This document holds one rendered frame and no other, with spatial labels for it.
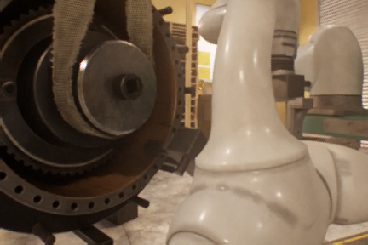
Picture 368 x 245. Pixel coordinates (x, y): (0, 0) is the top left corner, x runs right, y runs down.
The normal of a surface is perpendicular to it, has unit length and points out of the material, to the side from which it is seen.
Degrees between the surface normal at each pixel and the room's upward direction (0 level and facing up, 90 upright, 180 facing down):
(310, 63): 90
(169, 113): 76
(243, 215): 45
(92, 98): 90
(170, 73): 105
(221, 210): 41
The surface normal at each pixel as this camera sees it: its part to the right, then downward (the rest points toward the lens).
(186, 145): -0.49, -0.65
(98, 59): 0.76, 0.02
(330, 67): -0.62, 0.00
